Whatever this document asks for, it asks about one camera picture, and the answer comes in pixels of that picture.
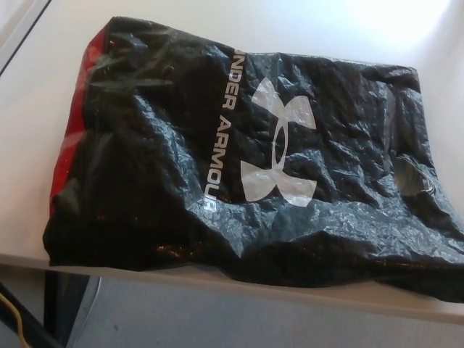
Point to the black plastic bag white logo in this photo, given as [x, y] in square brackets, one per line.
[326, 145]

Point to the grey metal desk leg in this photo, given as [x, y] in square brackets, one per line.
[90, 308]

